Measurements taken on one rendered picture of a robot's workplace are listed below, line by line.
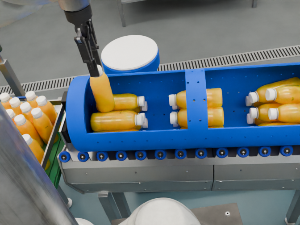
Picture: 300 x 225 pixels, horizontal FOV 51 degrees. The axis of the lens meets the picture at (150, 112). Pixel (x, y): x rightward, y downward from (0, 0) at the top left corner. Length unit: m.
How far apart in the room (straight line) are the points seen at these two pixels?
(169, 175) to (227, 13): 2.84
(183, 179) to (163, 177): 0.08
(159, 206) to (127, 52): 1.02
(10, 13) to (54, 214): 0.32
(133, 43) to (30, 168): 1.22
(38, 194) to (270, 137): 0.79
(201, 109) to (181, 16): 2.89
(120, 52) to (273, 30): 2.29
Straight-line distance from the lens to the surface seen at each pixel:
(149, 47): 1.57
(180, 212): 0.65
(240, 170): 1.26
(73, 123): 1.09
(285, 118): 1.14
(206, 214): 0.95
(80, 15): 0.93
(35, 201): 0.49
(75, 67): 3.38
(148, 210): 0.66
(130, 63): 1.49
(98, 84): 1.07
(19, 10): 0.31
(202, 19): 3.77
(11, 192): 0.47
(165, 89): 1.27
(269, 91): 1.15
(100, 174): 1.31
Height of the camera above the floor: 1.93
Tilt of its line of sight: 46 degrees down
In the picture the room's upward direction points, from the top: 10 degrees counter-clockwise
